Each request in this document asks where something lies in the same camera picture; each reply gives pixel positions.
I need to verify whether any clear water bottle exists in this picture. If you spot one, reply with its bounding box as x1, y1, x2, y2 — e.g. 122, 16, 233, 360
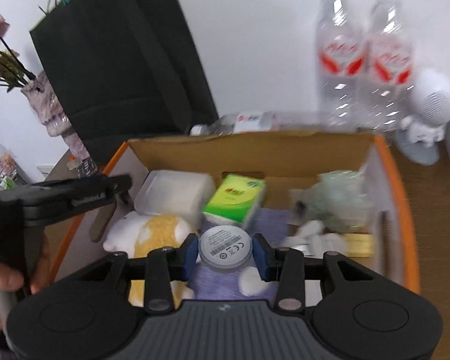
362, 0, 414, 133
315, 0, 366, 132

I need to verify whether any yellow small box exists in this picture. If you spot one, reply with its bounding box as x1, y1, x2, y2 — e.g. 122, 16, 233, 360
342, 233, 375, 258

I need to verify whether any pink textured vase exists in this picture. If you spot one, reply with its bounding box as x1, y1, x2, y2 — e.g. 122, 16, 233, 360
21, 71, 90, 161

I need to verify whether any green tissue pack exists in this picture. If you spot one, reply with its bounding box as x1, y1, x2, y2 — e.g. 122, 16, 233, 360
202, 174, 266, 231

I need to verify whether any black paper shopping bag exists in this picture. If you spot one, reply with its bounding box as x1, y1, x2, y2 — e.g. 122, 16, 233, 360
31, 0, 218, 163

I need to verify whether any green crumpled plastic bag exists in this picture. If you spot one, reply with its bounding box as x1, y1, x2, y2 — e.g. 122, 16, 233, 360
289, 170, 374, 234

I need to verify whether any white round disc device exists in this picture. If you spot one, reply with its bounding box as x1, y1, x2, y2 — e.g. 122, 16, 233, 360
199, 225, 253, 272

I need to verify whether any red orange cardboard box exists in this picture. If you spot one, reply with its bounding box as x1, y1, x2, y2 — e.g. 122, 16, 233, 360
48, 130, 422, 295

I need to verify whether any dried pink flower bouquet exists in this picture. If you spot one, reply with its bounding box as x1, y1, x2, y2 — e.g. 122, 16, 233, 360
0, 14, 35, 93

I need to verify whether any white astronaut figurine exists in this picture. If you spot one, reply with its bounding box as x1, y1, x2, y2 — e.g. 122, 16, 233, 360
393, 68, 450, 166

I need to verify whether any orange white plush toy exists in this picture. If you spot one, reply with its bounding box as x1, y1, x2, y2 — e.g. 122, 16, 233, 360
103, 211, 276, 306

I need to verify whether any snack bag at left edge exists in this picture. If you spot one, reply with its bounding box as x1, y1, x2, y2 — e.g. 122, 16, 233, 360
0, 143, 18, 190

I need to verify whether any left clear water bottle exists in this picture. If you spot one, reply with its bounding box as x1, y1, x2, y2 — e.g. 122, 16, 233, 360
315, 0, 366, 132

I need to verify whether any white plastic container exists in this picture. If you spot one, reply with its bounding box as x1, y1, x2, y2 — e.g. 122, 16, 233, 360
134, 170, 216, 228

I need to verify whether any right clear water bottle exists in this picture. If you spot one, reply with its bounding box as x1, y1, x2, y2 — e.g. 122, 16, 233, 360
362, 0, 414, 133

